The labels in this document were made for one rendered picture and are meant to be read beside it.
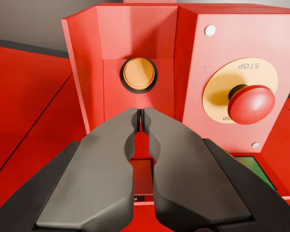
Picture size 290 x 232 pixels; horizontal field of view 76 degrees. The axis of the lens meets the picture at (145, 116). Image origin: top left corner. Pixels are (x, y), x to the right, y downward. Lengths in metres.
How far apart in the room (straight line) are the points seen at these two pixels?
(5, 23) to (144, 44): 0.92
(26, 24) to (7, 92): 0.47
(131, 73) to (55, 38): 0.83
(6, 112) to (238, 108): 0.52
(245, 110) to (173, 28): 0.12
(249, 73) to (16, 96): 0.58
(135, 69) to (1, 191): 0.30
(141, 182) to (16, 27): 0.98
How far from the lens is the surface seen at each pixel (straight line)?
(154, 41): 0.24
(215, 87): 0.19
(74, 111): 0.56
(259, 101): 0.18
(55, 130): 0.50
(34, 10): 1.04
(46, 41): 1.05
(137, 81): 0.23
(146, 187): 0.20
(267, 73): 0.21
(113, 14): 0.24
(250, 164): 0.25
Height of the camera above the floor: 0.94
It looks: 55 degrees down
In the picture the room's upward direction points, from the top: 176 degrees clockwise
